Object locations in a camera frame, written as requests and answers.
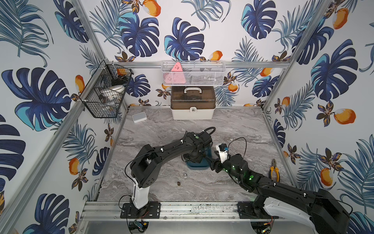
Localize teal plastic storage box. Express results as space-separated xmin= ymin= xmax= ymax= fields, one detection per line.
xmin=186 ymin=148 xmax=212 ymax=170

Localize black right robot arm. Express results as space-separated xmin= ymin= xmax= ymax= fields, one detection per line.
xmin=207 ymin=144 xmax=350 ymax=234

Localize small white box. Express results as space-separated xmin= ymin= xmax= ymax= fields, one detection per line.
xmin=132 ymin=112 xmax=147 ymax=123

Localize brown lid white toolbox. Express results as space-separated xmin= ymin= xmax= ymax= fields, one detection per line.
xmin=170 ymin=86 xmax=216 ymax=121

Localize pink triangle sign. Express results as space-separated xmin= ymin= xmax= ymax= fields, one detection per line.
xmin=164 ymin=62 xmax=186 ymax=85

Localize white bowl in basket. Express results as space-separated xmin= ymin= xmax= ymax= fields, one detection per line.
xmin=101 ymin=85 xmax=125 ymax=97

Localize yellow handled pliers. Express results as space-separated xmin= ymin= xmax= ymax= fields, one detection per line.
xmin=268 ymin=159 xmax=281 ymax=182

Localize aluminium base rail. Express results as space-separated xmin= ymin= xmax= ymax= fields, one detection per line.
xmin=80 ymin=200 xmax=320 ymax=222

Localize black wire basket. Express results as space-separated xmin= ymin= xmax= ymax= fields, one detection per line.
xmin=79 ymin=61 xmax=134 ymax=119

